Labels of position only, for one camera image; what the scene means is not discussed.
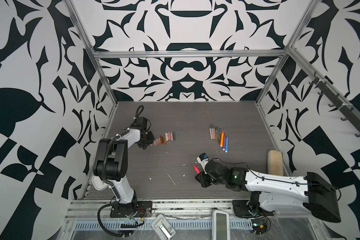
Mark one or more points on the blue marker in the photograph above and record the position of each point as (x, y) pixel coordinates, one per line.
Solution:
(226, 144)

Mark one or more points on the white timer clock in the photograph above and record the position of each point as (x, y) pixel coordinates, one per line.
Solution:
(99, 184)

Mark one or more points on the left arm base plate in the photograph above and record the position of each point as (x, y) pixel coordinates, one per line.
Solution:
(123, 210)

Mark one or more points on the green lit circuit board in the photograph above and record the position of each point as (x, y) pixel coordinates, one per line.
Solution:
(261, 226)

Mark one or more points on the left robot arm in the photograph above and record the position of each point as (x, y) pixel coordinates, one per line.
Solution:
(111, 160)

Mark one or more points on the orange marker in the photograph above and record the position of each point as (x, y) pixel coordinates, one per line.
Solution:
(222, 139)

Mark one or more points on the white clamp device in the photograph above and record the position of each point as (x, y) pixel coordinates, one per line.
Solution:
(163, 228)

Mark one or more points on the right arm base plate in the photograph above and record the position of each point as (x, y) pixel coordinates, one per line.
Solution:
(249, 209)

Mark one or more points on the purple marker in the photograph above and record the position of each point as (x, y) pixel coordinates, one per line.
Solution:
(224, 142)

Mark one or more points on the beige sponge block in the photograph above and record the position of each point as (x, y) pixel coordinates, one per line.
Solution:
(275, 163)

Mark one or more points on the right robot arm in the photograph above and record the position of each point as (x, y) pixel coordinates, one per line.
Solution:
(270, 193)

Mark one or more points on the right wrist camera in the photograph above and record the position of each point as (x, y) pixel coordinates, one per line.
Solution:
(203, 160)

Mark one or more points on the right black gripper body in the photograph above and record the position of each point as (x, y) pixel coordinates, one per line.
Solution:
(207, 180)

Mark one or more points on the white tablet device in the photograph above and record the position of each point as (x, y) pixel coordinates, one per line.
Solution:
(220, 225)

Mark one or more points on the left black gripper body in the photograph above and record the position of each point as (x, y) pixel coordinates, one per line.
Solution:
(149, 138)

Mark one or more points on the red pink marker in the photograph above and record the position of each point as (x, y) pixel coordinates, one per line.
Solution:
(196, 169)

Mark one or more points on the black hook rail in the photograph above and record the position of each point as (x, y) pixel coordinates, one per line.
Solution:
(337, 101)

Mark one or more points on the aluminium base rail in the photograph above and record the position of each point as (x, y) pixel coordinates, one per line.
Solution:
(173, 208)

